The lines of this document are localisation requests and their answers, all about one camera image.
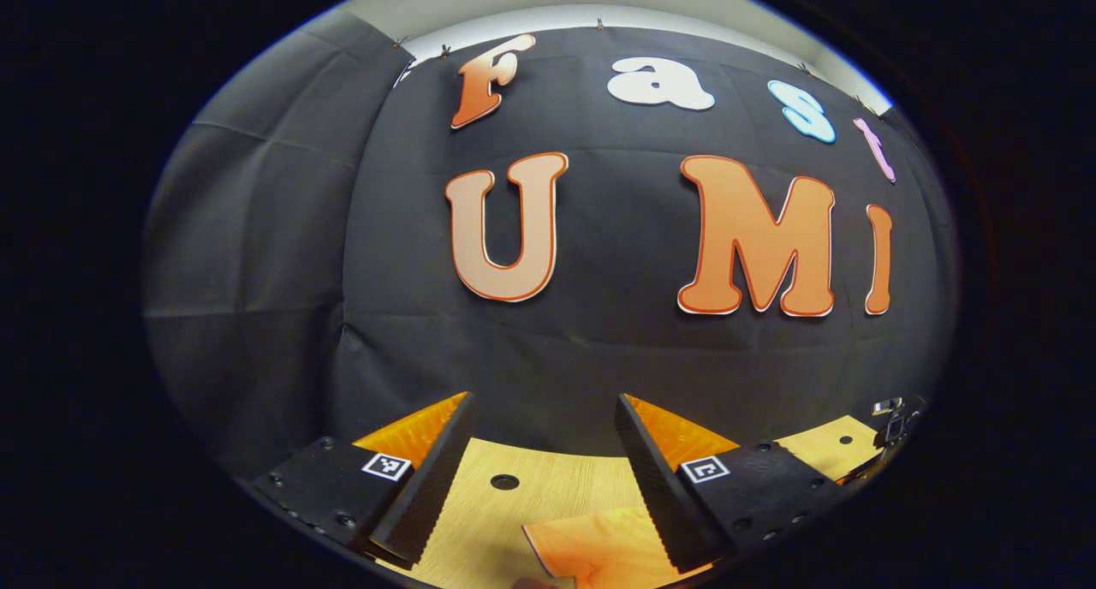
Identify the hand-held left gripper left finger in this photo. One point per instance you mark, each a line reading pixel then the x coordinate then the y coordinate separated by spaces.
pixel 437 486

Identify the black backdrop cloth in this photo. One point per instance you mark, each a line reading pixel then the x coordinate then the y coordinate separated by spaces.
pixel 599 358

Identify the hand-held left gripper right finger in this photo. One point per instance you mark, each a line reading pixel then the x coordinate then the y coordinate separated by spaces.
pixel 655 495

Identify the orange T-shirt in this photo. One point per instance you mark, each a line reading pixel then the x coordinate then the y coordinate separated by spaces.
pixel 599 550

